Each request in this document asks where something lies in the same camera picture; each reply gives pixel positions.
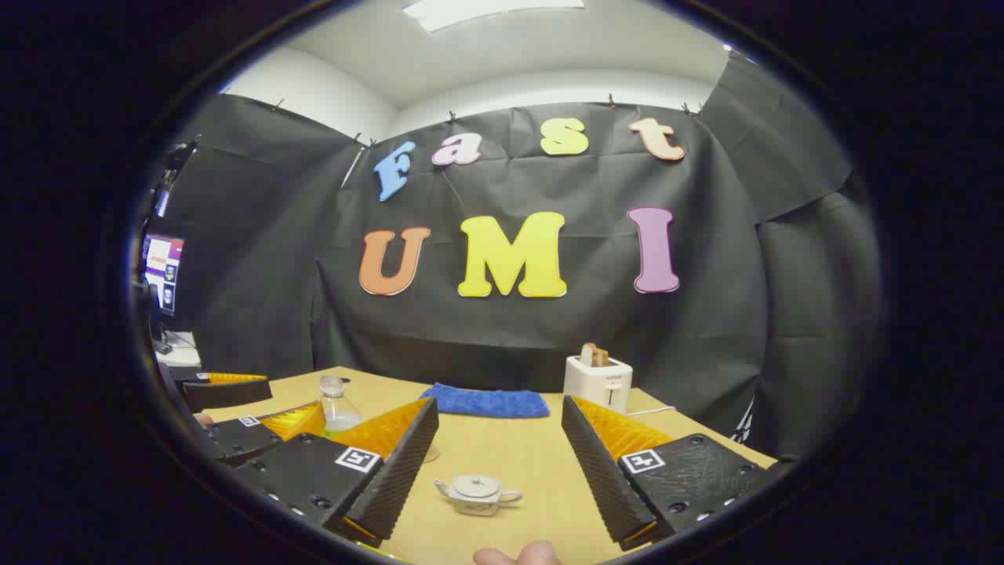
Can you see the toast slice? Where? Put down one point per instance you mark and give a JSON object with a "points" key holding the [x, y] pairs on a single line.
{"points": [[594, 355]]}

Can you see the ceiling light panel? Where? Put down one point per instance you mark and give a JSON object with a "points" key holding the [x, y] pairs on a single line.
{"points": [[486, 12]]}

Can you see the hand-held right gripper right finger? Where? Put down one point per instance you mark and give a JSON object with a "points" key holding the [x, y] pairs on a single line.
{"points": [[596, 479]]}

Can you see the round wooden coaster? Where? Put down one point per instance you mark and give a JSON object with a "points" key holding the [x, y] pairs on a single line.
{"points": [[431, 455]]}

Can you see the white side desk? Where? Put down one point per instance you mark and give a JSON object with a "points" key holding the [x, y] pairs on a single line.
{"points": [[182, 349]]}

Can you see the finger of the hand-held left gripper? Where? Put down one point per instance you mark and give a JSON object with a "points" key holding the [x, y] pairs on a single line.
{"points": [[235, 438], [227, 395]]}

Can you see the white toaster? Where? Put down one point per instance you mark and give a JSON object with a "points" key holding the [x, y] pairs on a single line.
{"points": [[596, 384]]}

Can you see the green label water bottle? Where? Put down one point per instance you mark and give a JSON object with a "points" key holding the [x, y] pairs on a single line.
{"points": [[339, 408]]}

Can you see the blue towel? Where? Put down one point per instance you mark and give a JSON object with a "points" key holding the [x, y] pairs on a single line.
{"points": [[486, 402]]}

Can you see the white teacup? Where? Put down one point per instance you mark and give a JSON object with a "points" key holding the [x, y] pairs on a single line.
{"points": [[474, 507]]}

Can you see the black backdrop cloth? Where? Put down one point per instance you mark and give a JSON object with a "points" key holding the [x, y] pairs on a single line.
{"points": [[549, 329]]}

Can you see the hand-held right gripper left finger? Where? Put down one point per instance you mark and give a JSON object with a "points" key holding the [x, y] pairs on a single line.
{"points": [[392, 479]]}

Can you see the computer monitor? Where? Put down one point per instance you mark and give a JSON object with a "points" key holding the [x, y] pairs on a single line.
{"points": [[165, 271]]}

